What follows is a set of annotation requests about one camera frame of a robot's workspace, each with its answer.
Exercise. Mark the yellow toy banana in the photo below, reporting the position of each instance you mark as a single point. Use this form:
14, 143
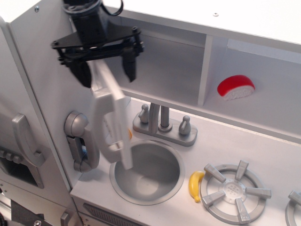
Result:
194, 185

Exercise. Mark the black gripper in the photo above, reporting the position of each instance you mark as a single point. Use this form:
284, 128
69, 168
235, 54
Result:
96, 37

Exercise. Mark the grey fridge door handle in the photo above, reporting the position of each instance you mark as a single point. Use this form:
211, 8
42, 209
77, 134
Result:
26, 141

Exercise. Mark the grey stove burner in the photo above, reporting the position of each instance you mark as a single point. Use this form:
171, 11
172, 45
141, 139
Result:
233, 194
295, 200

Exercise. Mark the round silver sink basin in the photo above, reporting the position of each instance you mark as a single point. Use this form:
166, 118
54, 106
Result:
156, 176

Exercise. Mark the grey toy phone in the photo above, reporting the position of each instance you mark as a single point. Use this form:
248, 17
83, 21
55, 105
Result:
81, 142

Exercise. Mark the red white toy cheese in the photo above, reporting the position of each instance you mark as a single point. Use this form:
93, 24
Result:
236, 86

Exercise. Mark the grey ice dispenser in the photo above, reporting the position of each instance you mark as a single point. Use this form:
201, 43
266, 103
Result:
18, 167

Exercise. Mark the white microwave door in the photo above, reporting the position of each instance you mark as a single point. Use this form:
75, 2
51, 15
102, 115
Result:
109, 117

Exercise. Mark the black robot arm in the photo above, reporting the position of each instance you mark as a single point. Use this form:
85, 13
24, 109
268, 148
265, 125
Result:
86, 6

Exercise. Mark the grey toy faucet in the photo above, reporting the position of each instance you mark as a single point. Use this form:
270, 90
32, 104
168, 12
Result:
154, 120

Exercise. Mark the grey oven handle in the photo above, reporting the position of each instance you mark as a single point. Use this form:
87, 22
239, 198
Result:
65, 218

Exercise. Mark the white toy kitchen cabinet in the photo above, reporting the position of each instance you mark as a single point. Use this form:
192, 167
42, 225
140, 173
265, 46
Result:
190, 47

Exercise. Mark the yellow toy lemon half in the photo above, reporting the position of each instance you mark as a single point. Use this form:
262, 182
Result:
130, 133

